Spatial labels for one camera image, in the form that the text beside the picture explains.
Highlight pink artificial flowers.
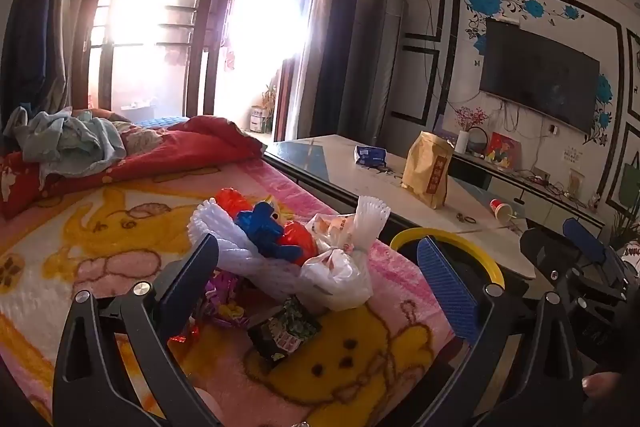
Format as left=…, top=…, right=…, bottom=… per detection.
left=452, top=106, right=490, bottom=132

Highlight pink printed blanket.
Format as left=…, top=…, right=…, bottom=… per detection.
left=0, top=157, right=468, bottom=427

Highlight brown paper bag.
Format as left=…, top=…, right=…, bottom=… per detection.
left=401, top=131, right=455, bottom=210

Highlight yellow rimmed trash bin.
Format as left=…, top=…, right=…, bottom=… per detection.
left=390, top=228, right=507, bottom=308

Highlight person's right hand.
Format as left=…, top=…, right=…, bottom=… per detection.
left=582, top=372, right=624, bottom=401

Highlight red picture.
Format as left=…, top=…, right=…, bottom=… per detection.
left=486, top=132, right=523, bottom=170

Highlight black wall television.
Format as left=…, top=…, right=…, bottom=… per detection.
left=479, top=18, right=601, bottom=135

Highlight red plastic wrapper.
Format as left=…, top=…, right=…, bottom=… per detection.
left=216, top=188, right=318, bottom=265

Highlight purple printed card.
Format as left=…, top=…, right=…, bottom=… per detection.
left=432, top=117, right=458, bottom=142

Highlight dark green snack packet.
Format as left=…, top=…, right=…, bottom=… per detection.
left=247, top=296, right=323, bottom=368

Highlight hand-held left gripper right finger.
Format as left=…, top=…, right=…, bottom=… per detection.
left=415, top=236, right=585, bottom=427

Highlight white television cabinet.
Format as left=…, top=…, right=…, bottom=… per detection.
left=435, top=142, right=606, bottom=238

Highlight white plastic bag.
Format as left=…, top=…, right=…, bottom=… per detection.
left=300, top=213, right=375, bottom=312

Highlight brown glass door frame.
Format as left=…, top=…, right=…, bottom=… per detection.
left=70, top=0, right=331, bottom=132

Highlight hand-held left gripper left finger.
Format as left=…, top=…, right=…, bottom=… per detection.
left=52, top=233, right=223, bottom=427

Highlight dark blue curtain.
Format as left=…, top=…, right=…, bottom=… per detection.
left=0, top=0, right=71, bottom=118
left=312, top=0, right=368, bottom=140

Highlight grey curtain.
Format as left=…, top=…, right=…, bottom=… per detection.
left=292, top=0, right=326, bottom=140
left=45, top=0, right=108, bottom=112

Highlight red floral quilt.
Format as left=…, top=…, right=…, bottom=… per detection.
left=0, top=116, right=266, bottom=220

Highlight white coffee table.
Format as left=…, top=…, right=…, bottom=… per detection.
left=262, top=134, right=538, bottom=280

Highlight brown cushion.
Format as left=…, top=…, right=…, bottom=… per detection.
left=90, top=107, right=131, bottom=122

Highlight blue sofa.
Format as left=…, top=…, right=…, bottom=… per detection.
left=132, top=116, right=188, bottom=128

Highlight grey standing air conditioner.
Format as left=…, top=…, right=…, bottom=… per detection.
left=350, top=0, right=406, bottom=142

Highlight hanging pink clothes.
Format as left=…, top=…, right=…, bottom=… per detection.
left=220, top=0, right=251, bottom=72

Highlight white foam fruit net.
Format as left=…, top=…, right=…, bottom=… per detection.
left=350, top=196, right=392, bottom=258
left=189, top=198, right=321, bottom=293

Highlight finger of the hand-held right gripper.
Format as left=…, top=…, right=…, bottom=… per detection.
left=519, top=227, right=608, bottom=308
left=562, top=217, right=625, bottom=280

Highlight light blue clothes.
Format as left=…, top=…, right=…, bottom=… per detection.
left=5, top=106, right=128, bottom=180

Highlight blue tissue packet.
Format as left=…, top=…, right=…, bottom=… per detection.
left=354, top=145, right=388, bottom=166

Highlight dry potted plant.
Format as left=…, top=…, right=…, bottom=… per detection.
left=262, top=84, right=278, bottom=122

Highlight green potted plant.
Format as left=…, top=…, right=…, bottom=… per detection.
left=607, top=212, right=640, bottom=253

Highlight blue flower wall decal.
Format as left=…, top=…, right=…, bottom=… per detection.
left=462, top=0, right=618, bottom=148

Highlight red paper cup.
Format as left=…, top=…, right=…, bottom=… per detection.
left=489, top=198, right=516, bottom=224

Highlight purple foil wrapper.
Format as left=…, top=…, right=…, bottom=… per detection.
left=202, top=272, right=251, bottom=333

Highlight round black ring stand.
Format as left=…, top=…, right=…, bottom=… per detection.
left=470, top=127, right=493, bottom=158

